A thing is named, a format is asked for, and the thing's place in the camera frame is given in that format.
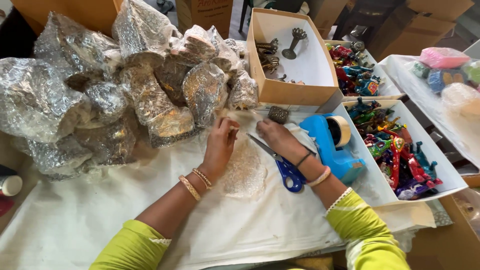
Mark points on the pink white bangle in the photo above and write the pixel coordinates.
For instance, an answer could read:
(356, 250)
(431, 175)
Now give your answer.
(319, 177)

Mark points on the large open cardboard carton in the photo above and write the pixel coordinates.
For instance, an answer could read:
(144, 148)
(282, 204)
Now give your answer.
(416, 26)

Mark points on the printed brown cardboard carton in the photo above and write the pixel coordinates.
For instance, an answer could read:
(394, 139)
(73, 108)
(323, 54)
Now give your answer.
(204, 15)

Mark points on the white bottle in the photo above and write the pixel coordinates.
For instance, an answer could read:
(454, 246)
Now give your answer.
(10, 185)

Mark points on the brass stand with crown head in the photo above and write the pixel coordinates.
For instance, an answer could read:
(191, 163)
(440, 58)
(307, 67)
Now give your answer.
(293, 44)

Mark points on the cluster of brass figurines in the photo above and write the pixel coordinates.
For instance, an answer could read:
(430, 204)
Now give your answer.
(268, 56)

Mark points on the person's right hand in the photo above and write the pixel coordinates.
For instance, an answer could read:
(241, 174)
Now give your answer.
(279, 141)

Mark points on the pile of blue red figurines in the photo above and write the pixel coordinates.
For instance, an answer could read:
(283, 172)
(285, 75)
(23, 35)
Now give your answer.
(354, 75)

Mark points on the low brown cardboard box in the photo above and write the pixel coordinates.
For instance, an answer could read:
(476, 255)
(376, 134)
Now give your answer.
(450, 240)

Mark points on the brown cardboard box white inside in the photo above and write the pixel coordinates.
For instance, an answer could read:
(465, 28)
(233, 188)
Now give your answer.
(300, 90)

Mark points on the plain brown cardboard box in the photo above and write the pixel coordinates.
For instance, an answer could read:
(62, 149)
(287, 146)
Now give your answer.
(63, 11)

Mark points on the person's green sleeve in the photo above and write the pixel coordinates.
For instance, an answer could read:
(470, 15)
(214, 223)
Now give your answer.
(131, 247)
(367, 236)

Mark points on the wide gold bangle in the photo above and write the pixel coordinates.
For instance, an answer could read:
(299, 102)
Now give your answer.
(189, 187)

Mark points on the red object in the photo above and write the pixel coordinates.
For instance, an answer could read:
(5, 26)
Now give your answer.
(5, 206)

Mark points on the person's right fingers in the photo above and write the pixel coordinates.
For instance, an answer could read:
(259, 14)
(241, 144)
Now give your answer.
(265, 128)

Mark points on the heap of bubble wrapped items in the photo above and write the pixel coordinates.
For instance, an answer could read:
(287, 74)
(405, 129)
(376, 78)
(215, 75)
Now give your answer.
(112, 90)

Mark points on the black thread wristband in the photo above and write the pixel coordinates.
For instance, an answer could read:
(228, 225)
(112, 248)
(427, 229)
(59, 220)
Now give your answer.
(304, 158)

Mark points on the dark chair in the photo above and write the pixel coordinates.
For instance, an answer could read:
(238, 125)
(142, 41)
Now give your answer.
(360, 18)

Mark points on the pink wrapped packet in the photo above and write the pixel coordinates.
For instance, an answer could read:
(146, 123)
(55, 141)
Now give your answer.
(444, 57)

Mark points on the dark sandals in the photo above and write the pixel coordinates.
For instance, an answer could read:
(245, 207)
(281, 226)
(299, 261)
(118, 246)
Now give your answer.
(165, 5)

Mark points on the person's left hand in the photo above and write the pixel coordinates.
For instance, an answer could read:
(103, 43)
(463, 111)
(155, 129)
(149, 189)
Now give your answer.
(219, 150)

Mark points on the pile of colourful painted figurines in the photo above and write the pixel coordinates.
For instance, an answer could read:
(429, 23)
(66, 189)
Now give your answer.
(393, 153)

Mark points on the clear bubble wrap sheet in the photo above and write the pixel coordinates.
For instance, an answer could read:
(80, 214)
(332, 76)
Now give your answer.
(243, 172)

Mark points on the thin gold bangle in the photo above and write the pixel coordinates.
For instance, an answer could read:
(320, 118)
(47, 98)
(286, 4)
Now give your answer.
(202, 177)

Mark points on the white tray with wrapped items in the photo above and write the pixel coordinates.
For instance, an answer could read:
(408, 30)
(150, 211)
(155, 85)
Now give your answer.
(431, 101)

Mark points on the small white open box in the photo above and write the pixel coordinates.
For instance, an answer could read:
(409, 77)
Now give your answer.
(386, 88)

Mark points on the person's green right sleeve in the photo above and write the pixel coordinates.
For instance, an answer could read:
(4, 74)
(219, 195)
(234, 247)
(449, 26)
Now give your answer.
(367, 236)

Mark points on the person's green left sleeve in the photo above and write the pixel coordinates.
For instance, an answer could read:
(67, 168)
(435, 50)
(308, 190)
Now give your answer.
(131, 247)

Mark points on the white table cloth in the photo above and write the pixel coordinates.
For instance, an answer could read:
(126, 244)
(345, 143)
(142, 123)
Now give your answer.
(150, 225)

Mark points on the beige tape roll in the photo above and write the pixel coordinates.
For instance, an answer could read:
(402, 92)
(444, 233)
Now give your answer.
(342, 130)

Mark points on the blue tape dispenser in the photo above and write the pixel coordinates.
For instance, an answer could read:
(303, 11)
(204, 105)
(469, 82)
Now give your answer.
(332, 157)

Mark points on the large white open box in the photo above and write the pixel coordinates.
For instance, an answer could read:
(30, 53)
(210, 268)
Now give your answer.
(431, 150)

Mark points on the small dark metal ornament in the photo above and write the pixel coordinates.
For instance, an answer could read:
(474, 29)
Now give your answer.
(278, 114)

